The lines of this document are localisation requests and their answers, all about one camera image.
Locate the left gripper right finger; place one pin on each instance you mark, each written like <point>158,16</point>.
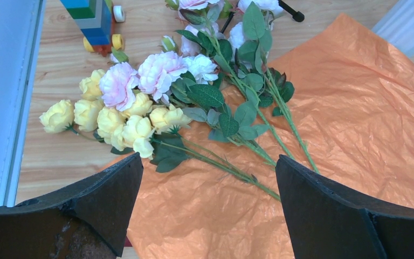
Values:
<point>326,219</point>

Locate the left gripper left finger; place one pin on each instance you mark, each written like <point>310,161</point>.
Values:
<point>86,219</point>

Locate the dark red ribbon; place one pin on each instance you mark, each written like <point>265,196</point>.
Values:
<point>127,243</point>

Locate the orange yellow wrapping paper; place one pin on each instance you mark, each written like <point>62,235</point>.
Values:
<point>354,109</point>

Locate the yellow flower bouquet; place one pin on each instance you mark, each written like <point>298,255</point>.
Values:
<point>220,79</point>

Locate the white ribbed vase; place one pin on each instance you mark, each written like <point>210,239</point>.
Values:
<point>397,27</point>

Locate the colourful toy block train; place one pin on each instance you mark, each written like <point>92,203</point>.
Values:
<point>97,19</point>

